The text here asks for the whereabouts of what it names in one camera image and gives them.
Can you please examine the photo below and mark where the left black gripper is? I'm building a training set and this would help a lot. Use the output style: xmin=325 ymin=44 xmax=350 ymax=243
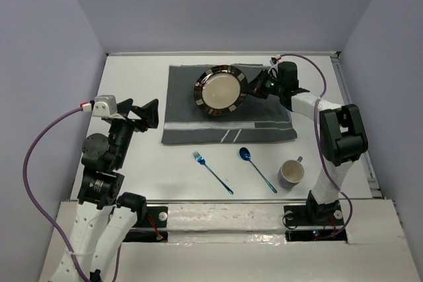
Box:
xmin=109 ymin=97 xmax=159 ymax=167

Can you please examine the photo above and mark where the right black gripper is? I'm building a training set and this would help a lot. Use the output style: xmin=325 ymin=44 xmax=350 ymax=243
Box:
xmin=240 ymin=68 xmax=284 ymax=98

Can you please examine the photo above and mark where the grey striped cloth placemat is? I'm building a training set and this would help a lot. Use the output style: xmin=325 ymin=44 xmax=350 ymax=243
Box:
xmin=161 ymin=65 xmax=297 ymax=145

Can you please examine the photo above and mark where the dark rimmed dinner plate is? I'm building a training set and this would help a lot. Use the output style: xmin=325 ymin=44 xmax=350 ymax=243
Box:
xmin=193 ymin=65 xmax=248 ymax=117

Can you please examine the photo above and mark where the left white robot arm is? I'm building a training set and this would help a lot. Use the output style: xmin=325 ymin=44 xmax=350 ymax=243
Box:
xmin=50 ymin=95 xmax=159 ymax=281

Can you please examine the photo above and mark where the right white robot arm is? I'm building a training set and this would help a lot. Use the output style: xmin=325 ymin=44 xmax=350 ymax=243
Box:
xmin=243 ymin=61 xmax=368 ymax=224

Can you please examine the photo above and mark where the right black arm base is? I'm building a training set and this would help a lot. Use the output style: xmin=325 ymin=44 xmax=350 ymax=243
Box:
xmin=282 ymin=203 xmax=348 ymax=242

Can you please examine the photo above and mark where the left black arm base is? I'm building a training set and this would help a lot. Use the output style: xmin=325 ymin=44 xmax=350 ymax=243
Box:
xmin=124 ymin=205 xmax=169 ymax=243

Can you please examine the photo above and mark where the blue metal fork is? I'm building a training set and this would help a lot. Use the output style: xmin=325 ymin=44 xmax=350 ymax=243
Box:
xmin=193 ymin=151 xmax=234 ymax=195

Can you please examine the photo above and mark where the blue metal spoon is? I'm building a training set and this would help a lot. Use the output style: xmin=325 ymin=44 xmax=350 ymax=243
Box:
xmin=239 ymin=147 xmax=278 ymax=194

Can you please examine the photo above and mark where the purple ceramic mug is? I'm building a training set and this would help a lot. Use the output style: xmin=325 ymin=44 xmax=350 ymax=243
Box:
xmin=278 ymin=157 xmax=305 ymax=189

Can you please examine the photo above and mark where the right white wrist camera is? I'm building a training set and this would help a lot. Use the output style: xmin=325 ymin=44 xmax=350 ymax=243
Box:
xmin=270 ymin=55 xmax=284 ymax=68

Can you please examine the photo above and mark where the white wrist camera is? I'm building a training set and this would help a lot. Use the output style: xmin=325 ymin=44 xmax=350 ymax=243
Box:
xmin=270 ymin=55 xmax=284 ymax=68
xmin=80 ymin=95 xmax=126 ymax=120

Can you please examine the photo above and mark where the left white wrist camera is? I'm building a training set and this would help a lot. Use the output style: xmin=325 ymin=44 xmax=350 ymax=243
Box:
xmin=80 ymin=95 xmax=126 ymax=120

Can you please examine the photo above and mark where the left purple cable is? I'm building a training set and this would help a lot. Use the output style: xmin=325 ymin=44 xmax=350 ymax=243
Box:
xmin=22 ymin=105 xmax=122 ymax=282

